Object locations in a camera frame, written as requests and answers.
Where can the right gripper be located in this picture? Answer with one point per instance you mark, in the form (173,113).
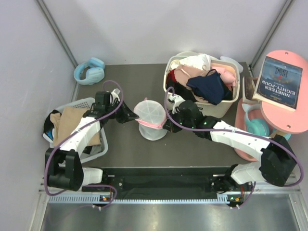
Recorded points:
(168,125)

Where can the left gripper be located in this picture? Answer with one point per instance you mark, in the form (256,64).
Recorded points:
(126,112)

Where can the white mesh laundry bag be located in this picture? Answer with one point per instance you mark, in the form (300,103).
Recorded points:
(152,117)

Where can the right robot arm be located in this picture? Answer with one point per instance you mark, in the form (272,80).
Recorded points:
(275,159)

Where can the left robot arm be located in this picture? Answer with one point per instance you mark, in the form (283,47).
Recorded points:
(63,167)

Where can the peach lace bra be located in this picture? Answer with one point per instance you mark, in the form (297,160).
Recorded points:
(183,73)

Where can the navy blue bra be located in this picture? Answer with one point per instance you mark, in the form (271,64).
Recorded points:
(210,87)

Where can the cream laundry basket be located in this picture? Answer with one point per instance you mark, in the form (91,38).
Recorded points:
(206,108)

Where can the black garment in basket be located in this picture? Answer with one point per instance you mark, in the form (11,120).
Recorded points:
(181,90)

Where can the light blue headphones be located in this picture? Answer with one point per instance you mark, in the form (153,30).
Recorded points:
(90,72)

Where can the beige folded cloth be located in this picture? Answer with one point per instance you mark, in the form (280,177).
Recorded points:
(65,122)

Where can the white cream garment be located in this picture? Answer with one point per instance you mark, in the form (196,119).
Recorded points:
(201,61)

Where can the black garment under cloth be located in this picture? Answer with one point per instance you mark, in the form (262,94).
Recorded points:
(51,126)

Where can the pink garment in basket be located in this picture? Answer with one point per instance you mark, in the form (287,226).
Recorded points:
(227,77)

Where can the teal cat-ear headphones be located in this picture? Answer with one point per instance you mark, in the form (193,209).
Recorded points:
(259,126)

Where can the white plastic lid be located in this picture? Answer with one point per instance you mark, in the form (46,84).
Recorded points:
(233,61)

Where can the pink two-tier side table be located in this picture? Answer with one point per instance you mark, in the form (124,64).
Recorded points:
(284,120)

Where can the blue hardcover book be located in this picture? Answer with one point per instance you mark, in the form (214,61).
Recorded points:
(278,84)

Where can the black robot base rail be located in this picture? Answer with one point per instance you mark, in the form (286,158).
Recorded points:
(167,183)

